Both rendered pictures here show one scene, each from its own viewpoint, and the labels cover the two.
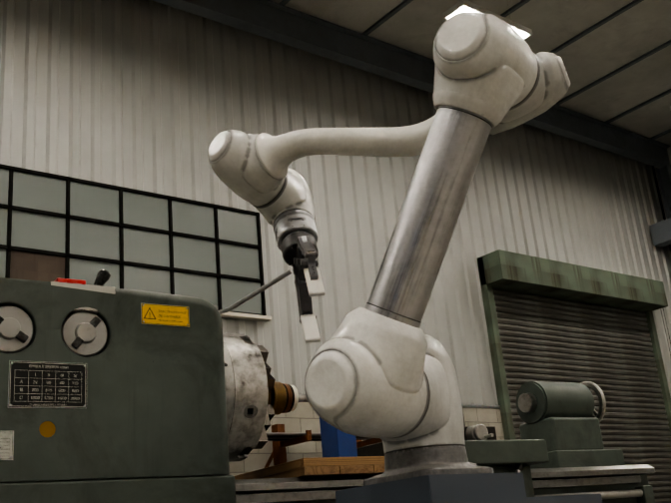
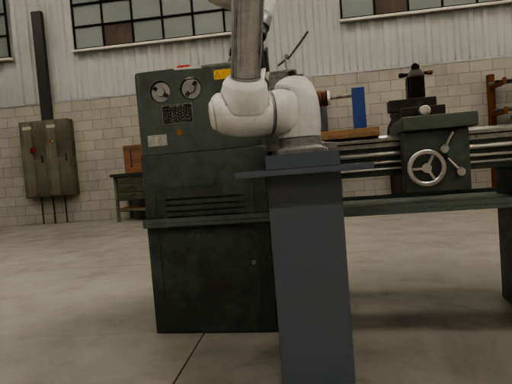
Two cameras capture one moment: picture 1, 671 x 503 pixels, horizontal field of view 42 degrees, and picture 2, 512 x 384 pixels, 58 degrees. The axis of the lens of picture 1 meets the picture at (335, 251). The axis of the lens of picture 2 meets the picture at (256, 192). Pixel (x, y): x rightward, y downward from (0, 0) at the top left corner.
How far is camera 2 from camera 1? 1.27 m
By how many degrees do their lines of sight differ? 50
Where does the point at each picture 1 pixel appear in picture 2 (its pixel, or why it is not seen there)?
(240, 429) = not seen: hidden behind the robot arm
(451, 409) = (299, 118)
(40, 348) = (172, 99)
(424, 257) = (240, 45)
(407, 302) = (238, 71)
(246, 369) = not seen: hidden behind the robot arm
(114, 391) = (204, 113)
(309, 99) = not seen: outside the picture
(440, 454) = (291, 142)
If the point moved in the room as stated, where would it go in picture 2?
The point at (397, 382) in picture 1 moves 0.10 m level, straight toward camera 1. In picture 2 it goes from (238, 113) to (214, 112)
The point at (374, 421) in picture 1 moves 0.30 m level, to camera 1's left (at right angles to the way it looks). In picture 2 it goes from (234, 132) to (182, 141)
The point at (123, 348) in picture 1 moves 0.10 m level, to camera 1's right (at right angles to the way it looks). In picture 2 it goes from (206, 93) to (220, 89)
